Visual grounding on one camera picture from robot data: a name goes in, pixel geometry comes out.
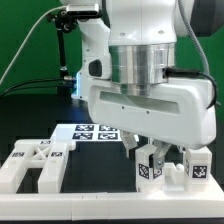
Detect black cables on table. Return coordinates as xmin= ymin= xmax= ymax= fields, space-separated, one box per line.
xmin=0 ymin=78 xmax=76 ymax=100

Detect white U-shaped obstacle frame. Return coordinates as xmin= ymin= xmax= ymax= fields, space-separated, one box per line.
xmin=0 ymin=180 xmax=224 ymax=221

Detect black camera stand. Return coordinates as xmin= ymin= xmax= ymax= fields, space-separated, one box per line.
xmin=46 ymin=10 xmax=78 ymax=97

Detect white chair back frame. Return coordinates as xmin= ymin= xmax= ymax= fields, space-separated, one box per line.
xmin=0 ymin=139 xmax=76 ymax=194

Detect white base tag plate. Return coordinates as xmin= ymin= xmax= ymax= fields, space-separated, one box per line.
xmin=51 ymin=124 xmax=121 ymax=142

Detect white chair seat plate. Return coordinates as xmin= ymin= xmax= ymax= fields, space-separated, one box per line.
xmin=134 ymin=162 xmax=188 ymax=193

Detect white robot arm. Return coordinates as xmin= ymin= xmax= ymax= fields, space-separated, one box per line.
xmin=88 ymin=0 xmax=217 ymax=169

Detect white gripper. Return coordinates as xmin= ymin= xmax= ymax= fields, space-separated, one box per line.
xmin=88 ymin=78 xmax=216 ymax=170

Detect white camera cable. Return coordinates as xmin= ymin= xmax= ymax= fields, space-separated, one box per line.
xmin=0 ymin=5 xmax=67 ymax=87

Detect grey camera on stand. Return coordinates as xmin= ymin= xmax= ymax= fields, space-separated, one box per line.
xmin=66 ymin=4 xmax=101 ymax=19

